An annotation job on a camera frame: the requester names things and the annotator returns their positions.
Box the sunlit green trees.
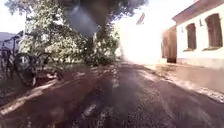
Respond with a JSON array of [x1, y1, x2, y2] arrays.
[[4, 0, 148, 67]]

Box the bicycle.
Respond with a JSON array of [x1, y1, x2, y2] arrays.
[[0, 35, 38, 88]]

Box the white building with arched windows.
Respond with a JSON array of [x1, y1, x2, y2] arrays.
[[161, 0, 224, 70]]

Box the grey asphalt pavement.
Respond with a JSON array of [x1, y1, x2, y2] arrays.
[[0, 62, 224, 128]]

